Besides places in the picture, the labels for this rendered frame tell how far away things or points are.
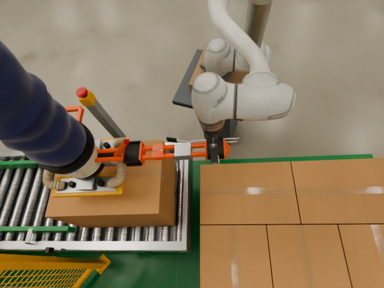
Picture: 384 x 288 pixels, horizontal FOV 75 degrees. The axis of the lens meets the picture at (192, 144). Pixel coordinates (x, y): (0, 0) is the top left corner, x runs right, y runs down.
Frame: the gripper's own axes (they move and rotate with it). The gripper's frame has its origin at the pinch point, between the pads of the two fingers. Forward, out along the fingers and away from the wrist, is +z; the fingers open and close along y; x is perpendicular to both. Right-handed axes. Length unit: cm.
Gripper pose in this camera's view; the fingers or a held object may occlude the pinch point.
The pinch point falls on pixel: (215, 146)
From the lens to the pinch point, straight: 104.2
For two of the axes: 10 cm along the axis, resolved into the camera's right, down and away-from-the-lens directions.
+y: -0.1, 9.0, -4.4
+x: 9.9, -0.5, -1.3
